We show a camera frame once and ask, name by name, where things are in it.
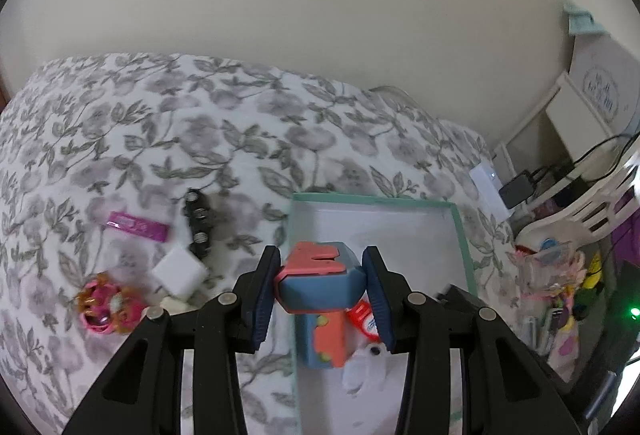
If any pink and blue toy stapler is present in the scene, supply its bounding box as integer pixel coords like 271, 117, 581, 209
272, 241, 368, 316

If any teal cardboard box tray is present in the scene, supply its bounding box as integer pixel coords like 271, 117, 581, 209
287, 192, 478, 435

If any black power adapter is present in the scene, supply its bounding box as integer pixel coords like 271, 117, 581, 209
500, 170, 538, 210

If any red and white glue bottle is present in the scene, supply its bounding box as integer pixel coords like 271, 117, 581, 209
347, 299, 383, 342

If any white charger cube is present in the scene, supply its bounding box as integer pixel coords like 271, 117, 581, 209
151, 247, 208, 301

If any white shelf rack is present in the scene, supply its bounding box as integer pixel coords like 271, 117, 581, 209
492, 70, 640, 246

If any white printed box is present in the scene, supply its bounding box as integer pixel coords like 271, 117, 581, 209
570, 32, 640, 136

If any pile of colourful toys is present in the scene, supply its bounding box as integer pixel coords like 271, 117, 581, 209
520, 250, 608, 371

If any teal cloth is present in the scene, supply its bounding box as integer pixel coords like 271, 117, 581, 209
564, 2, 608, 36

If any black toy car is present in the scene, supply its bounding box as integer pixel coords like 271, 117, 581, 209
182, 189, 213, 261

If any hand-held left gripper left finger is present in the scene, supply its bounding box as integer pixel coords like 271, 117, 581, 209
62, 245, 282, 435

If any black cable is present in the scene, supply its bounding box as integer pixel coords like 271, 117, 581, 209
530, 132, 640, 180

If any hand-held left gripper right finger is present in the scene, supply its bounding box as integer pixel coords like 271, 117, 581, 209
361, 245, 581, 435

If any magenta foil pack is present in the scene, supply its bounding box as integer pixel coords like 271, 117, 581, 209
106, 211, 172, 242

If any black charger cube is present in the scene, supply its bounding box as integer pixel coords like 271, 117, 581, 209
439, 284, 476, 313

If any pink and gold toy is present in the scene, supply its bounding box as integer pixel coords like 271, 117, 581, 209
76, 271, 147, 335

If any clear plastic container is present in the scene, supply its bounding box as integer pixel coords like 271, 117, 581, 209
507, 220, 588, 303

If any white power strip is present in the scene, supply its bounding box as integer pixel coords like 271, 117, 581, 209
469, 161, 511, 222

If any floral blanket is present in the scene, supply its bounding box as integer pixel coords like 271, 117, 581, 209
0, 54, 521, 435

